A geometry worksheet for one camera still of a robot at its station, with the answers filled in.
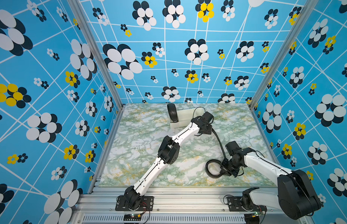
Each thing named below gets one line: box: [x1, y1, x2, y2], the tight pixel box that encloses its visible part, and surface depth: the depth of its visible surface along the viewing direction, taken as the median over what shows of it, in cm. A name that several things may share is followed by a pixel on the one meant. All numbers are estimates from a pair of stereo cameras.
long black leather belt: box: [166, 103, 179, 123], surface depth 99 cm
